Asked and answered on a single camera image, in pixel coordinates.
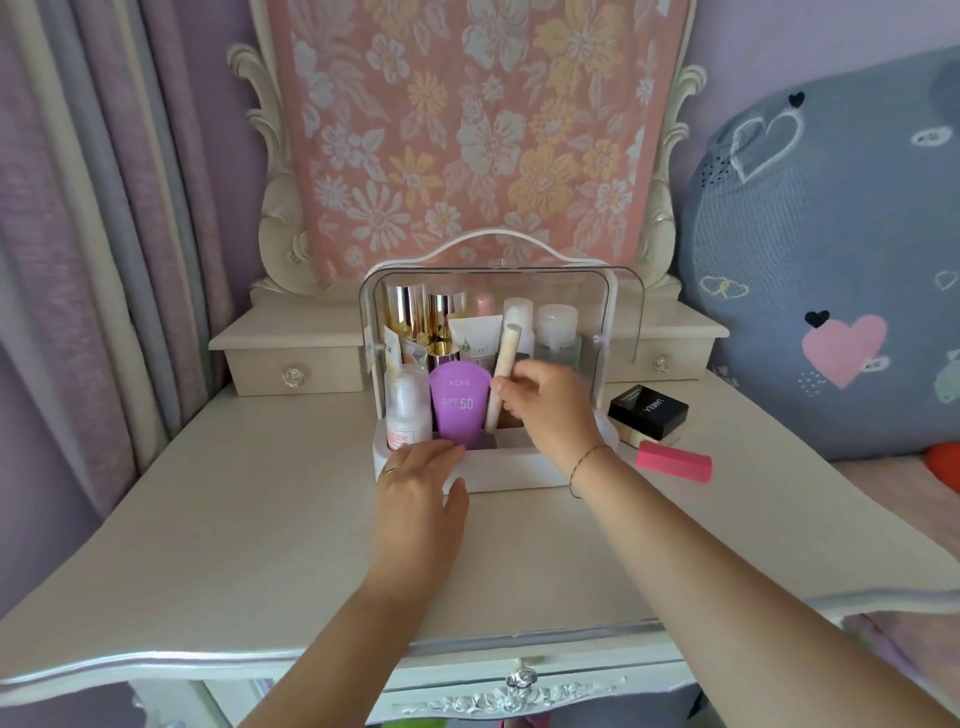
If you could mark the beige cosmetic stick tube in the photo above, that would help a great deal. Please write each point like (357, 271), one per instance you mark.
(505, 352)

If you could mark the pink nail buffer block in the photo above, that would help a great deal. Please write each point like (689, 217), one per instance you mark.
(673, 460)

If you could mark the white ornate mirror frame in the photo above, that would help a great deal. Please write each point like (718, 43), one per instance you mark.
(281, 225)

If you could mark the short gold cosmetic bottle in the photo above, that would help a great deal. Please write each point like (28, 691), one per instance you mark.
(442, 322)

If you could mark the purple sunscreen tube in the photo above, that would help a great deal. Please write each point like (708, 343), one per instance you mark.
(457, 409)

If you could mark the white dressing table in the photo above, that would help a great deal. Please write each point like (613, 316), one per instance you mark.
(225, 540)

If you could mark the clear bottle white cap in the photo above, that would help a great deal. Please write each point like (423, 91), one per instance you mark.
(559, 334)

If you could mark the red round object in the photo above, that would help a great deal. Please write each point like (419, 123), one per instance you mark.
(945, 466)

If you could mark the person's right thumb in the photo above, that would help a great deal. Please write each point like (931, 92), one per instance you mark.
(504, 388)

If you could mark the person's right hand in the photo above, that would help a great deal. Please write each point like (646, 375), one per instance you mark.
(559, 412)

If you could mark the white pump bottle pink label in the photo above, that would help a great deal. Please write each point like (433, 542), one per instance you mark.
(407, 412)

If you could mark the person's left hand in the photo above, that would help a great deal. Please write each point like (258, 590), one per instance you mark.
(412, 510)

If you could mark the person's left thumb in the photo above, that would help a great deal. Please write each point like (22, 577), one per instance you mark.
(457, 501)

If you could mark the purple grey curtain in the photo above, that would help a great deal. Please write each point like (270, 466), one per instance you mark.
(105, 225)

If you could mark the pink capped small bottle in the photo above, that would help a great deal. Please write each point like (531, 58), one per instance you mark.
(484, 305)

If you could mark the black compact box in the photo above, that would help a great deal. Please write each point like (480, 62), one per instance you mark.
(646, 411)

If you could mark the tall gold cosmetic bottle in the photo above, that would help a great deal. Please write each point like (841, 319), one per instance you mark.
(405, 311)

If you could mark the person's right forearm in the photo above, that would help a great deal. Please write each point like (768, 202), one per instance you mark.
(720, 600)

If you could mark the white organizer box clear lid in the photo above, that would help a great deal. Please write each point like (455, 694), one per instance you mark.
(517, 469)

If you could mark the person's left forearm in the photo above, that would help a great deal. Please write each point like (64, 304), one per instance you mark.
(337, 652)

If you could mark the grey heart print pillow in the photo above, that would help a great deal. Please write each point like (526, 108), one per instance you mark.
(825, 262)

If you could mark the crystal table drawer knob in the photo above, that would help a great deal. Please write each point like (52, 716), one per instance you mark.
(521, 678)

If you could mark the pink floral cloth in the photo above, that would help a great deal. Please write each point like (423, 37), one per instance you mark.
(480, 127)

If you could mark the white opaque bottle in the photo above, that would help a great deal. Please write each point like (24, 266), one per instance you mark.
(519, 322)

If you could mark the small cream drawer crystal knob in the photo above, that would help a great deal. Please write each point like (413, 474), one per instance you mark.
(675, 337)
(292, 352)

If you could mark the white tube green print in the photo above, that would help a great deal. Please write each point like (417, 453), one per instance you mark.
(476, 341)

